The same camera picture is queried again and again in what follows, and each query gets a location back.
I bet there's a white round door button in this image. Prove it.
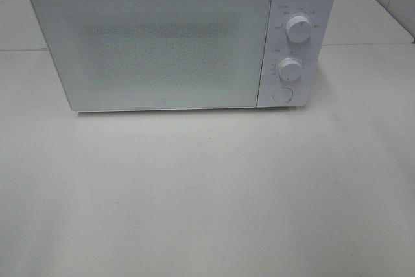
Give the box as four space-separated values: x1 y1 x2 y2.
272 87 293 104

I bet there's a white microwave knob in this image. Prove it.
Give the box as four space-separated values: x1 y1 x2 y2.
277 57 303 82
285 12 313 43

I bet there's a white microwave door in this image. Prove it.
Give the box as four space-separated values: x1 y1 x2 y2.
31 0 270 112

